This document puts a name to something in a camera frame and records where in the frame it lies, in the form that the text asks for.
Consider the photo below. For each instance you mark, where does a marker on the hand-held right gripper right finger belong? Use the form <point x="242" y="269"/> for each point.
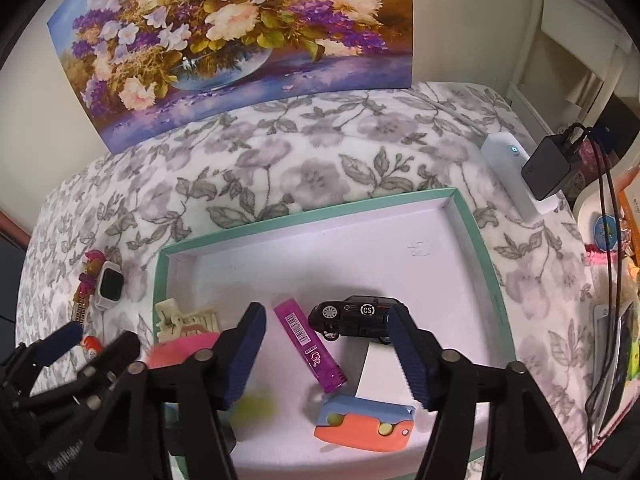
<point x="405" y="355"/>

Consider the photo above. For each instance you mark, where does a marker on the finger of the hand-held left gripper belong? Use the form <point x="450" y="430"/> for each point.
<point x="57" y="340"/>
<point x="112" y="357"/>

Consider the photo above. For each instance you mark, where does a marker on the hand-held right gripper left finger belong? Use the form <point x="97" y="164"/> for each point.
<point x="245" y="350"/>

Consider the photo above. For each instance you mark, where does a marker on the red and white bottle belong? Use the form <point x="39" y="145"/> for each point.
<point x="92" y="345"/>

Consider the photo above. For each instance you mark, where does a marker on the pink wristwatch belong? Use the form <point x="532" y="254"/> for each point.
<point x="175" y="352"/>

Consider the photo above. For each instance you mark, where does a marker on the purple tube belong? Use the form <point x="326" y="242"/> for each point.
<point x="310" y="345"/>

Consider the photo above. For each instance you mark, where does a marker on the black toy car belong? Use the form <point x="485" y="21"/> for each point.
<point x="350" y="315"/>

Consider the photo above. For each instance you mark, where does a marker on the cream hair clip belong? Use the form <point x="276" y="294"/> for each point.
<point x="175" y="320"/>

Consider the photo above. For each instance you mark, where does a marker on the white wristwatch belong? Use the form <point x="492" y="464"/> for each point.
<point x="107" y="282"/>

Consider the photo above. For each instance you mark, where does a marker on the orange and blue toy knife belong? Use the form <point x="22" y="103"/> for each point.
<point x="360" y="427"/>

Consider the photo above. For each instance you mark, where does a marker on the teal shallow box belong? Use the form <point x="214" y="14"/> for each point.
<point x="325" y="250"/>

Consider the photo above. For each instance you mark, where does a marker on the dark cabinet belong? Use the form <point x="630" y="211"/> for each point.
<point x="12" y="270"/>

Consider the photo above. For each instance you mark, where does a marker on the white power strip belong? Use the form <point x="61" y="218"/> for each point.
<point x="505" y="160"/>

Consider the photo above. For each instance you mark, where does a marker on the black plug adapter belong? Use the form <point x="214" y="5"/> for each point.
<point x="547" y="165"/>

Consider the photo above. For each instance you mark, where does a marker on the blue round badge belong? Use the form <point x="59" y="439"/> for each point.
<point x="607" y="230"/>

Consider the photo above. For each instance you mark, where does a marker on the orange book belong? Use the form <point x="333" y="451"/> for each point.
<point x="632" y="207"/>

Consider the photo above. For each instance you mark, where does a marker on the flower painting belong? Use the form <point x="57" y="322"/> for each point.
<point x="225" y="35"/>

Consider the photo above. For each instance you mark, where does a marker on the white shelf unit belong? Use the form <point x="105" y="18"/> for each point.
<point x="565" y="35"/>

